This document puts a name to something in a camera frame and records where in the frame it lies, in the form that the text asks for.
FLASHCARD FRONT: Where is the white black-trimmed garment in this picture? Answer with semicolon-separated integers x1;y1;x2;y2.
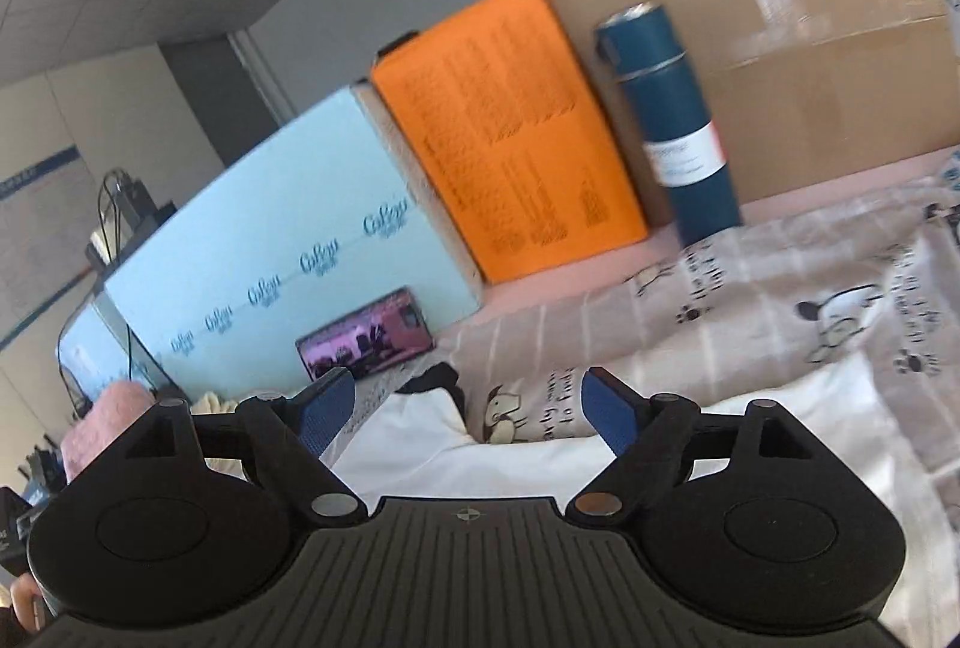
334;355;958;646

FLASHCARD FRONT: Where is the cream folded cloth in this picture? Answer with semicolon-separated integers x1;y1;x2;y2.
190;391;245;481

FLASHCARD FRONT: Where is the light blue foam board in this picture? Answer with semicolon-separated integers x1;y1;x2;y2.
59;81;483;400

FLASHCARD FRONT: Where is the smartphone with lit screen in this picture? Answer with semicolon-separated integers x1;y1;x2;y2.
295;289;434;380

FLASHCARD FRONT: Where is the pink folded towel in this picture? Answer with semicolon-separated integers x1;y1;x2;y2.
60;380;155;482

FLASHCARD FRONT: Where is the cartoon print bed sheet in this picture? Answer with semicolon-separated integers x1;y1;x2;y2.
328;144;960;492

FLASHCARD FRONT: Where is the dark blue thermos bottle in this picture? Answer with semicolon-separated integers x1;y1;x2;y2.
594;1;742;247

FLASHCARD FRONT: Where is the orange cardboard box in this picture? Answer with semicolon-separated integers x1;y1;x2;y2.
371;0;649;284

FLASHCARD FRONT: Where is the brown cardboard box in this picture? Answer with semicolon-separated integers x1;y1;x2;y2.
550;0;958;226

